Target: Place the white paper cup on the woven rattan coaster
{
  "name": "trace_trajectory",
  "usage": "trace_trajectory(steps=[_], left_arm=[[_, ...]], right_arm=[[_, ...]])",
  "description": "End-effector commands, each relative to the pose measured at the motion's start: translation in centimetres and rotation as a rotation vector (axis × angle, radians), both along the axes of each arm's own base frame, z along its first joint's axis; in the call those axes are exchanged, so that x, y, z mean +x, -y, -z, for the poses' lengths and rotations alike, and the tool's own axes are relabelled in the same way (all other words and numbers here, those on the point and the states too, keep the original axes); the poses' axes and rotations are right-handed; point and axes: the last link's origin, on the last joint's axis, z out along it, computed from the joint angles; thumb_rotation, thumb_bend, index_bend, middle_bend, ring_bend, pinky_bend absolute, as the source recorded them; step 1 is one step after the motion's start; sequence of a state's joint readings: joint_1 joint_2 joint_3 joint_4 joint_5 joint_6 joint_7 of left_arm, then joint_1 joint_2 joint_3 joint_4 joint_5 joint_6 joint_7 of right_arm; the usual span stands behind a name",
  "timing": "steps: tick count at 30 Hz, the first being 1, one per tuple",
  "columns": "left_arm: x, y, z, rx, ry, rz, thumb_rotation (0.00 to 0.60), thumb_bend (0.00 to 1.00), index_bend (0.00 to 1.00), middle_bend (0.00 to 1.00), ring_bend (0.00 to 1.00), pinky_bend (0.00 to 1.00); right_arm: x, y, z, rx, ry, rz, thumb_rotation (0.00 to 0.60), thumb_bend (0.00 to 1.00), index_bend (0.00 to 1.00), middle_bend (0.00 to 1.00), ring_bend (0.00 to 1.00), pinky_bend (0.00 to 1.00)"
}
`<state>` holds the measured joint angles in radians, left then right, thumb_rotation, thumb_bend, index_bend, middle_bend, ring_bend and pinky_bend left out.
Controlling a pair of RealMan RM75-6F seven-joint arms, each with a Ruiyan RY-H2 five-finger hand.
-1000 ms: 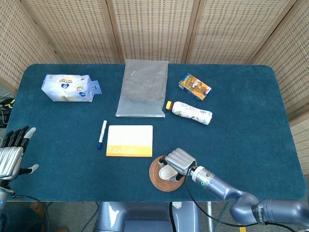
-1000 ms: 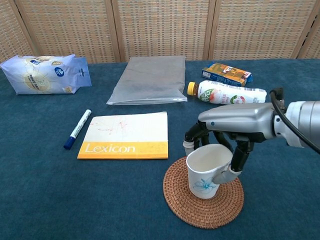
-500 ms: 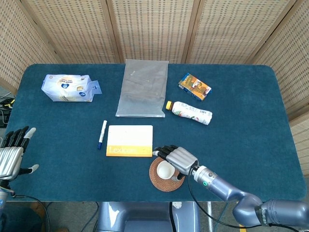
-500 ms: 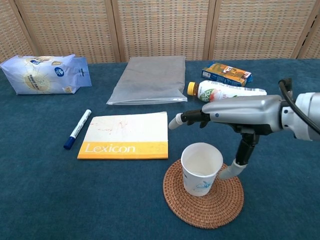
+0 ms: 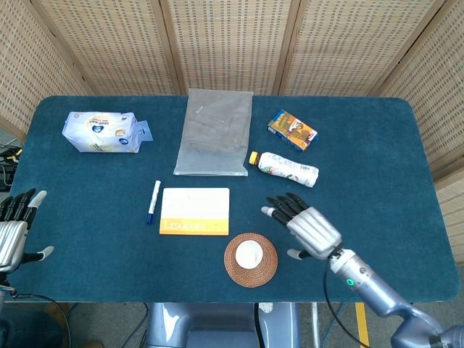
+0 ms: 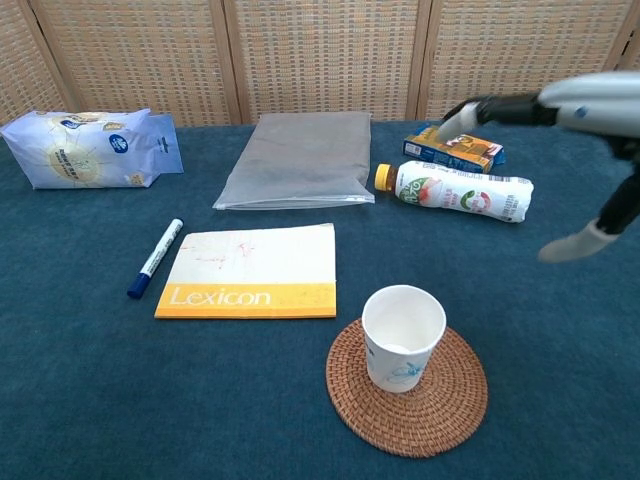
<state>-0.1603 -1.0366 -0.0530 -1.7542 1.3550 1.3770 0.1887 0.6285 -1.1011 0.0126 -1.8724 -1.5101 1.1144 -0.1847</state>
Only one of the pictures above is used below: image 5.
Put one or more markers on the white paper cup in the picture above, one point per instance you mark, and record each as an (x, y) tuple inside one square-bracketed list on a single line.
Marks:
[(248, 255)]

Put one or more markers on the colourful small carton box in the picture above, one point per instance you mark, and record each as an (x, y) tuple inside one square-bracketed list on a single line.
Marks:
[(291, 130)]

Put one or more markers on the yellow capped drink bottle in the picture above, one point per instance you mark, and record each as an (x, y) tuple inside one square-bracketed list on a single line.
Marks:
[(286, 168)]

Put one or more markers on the blue felt table cover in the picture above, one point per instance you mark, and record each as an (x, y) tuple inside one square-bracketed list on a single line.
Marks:
[(108, 253)]

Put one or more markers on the white metal table leg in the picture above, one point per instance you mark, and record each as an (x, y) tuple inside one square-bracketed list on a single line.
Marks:
[(314, 326)]

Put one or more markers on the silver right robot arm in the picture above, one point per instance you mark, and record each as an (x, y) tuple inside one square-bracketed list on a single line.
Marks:
[(377, 290)]

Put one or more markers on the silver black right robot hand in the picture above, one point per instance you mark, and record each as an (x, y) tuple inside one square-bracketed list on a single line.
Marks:
[(313, 232)]

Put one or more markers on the round woven rattan coaster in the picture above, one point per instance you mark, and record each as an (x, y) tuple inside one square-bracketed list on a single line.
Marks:
[(232, 272)]

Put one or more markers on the yellow floor tape strip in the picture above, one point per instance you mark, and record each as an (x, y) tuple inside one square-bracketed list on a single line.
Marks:
[(362, 326)]

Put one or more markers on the white yellow Lexicon notebook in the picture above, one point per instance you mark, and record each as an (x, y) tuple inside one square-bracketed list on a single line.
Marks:
[(195, 210)]

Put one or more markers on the white tissue pack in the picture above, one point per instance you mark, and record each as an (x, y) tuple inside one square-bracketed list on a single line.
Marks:
[(98, 132)]

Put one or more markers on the white blue marker pen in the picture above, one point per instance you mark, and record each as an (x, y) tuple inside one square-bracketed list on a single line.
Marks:
[(154, 201)]

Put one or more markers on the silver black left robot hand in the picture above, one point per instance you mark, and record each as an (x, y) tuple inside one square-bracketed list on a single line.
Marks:
[(12, 239)]

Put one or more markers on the grey frosted zip bag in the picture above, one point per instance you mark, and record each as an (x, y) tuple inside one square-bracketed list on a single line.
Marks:
[(214, 134)]

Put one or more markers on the woven wooden folding screen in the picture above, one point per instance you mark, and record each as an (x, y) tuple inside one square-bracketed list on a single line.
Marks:
[(232, 43)]

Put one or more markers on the blue grey robot torso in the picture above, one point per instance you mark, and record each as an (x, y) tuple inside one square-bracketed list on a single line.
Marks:
[(217, 326)]

